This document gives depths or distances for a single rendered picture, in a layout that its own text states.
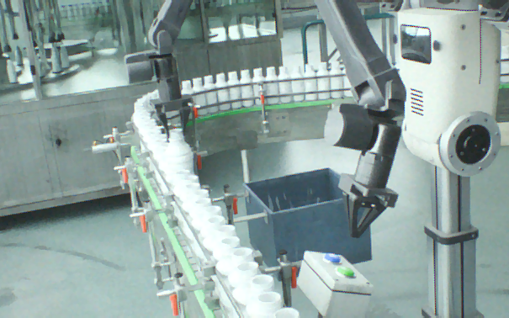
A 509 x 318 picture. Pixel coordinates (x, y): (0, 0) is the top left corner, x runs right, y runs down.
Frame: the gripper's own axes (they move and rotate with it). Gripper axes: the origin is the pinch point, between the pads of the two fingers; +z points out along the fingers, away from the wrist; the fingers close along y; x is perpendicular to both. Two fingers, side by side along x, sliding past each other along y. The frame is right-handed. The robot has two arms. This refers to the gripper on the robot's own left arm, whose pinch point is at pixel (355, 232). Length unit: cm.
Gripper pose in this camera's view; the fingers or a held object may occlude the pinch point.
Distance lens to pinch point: 117.8
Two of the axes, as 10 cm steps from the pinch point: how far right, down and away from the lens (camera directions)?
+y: 2.8, 2.4, -9.3
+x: 9.3, 1.7, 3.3
